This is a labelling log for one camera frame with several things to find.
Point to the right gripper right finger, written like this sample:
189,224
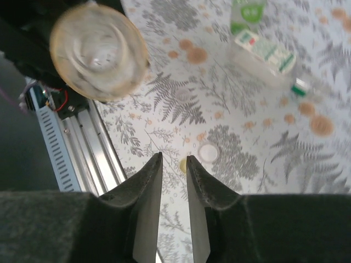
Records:
205,213

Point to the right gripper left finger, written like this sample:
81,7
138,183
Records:
142,208

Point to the pale yellow bottle cap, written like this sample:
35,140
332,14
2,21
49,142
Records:
183,165

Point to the white bottle cap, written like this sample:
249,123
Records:
208,152

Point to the clear bottle white-green label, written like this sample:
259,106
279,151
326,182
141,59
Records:
263,54

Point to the clear bottle cap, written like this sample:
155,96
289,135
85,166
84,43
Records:
183,96

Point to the clear bottle green label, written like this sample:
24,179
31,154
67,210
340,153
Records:
246,13

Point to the floral patterned tablecloth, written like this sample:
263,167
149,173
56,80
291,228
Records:
246,131

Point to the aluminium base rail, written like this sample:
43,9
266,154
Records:
90,148

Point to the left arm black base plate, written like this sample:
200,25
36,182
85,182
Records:
74,104

